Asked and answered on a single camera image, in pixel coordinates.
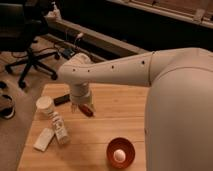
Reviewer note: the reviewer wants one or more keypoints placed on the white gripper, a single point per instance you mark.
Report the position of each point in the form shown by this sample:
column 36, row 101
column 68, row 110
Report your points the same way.
column 81, row 94

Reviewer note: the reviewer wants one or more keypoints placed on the white sponge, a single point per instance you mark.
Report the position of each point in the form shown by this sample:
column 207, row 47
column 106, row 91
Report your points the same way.
column 44, row 139

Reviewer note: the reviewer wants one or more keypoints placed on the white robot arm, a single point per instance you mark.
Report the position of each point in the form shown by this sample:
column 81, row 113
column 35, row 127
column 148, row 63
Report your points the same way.
column 179, row 107

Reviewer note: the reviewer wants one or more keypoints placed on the dark red oblong object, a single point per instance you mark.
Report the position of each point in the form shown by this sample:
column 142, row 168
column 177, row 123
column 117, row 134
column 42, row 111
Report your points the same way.
column 86, row 110

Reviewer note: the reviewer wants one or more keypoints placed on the black rectangular remote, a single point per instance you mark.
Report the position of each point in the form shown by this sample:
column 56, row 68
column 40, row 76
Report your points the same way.
column 61, row 100

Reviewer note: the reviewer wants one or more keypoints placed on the blue electronics board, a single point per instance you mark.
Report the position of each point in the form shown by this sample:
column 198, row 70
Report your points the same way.
column 67, row 53

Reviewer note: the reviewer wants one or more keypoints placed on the red bowl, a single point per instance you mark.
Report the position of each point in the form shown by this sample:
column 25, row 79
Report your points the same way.
column 125, row 145

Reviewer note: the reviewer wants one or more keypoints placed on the white egg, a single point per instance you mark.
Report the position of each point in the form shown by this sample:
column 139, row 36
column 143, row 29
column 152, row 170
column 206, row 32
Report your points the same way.
column 119, row 156

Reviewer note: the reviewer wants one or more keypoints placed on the black white shoe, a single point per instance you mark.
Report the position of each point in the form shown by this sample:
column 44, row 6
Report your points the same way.
column 7, row 107

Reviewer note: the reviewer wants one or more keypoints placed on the black office chair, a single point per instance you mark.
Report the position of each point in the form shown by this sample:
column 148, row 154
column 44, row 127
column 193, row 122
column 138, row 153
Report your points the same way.
column 20, row 24

